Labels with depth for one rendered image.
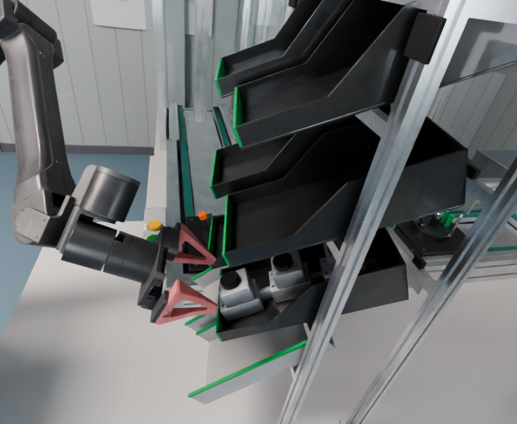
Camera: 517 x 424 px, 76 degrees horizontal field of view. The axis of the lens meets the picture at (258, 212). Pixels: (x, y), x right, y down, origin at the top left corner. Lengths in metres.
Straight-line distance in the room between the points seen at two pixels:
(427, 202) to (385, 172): 0.10
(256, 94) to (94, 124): 3.17
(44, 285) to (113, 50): 2.48
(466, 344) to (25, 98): 1.18
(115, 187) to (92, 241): 0.07
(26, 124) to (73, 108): 2.95
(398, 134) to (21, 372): 0.90
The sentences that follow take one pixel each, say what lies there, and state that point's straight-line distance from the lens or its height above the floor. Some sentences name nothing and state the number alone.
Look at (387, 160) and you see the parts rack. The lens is 0.32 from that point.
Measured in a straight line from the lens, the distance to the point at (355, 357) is 0.99.
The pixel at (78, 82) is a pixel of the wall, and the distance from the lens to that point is 3.45.
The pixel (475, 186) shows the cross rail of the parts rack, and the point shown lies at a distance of 0.49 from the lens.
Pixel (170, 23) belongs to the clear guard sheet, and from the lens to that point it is 2.11.
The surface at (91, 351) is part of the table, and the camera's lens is 0.96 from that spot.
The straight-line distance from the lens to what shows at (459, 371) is 1.11.
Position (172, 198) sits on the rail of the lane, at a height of 0.95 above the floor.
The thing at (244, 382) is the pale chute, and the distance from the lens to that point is 0.65.
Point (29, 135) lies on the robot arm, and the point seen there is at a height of 1.42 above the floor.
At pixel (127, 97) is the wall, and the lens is 3.41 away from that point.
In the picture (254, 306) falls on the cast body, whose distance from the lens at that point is 0.54.
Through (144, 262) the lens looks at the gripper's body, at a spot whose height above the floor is 1.33.
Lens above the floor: 1.65
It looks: 36 degrees down
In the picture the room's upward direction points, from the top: 9 degrees clockwise
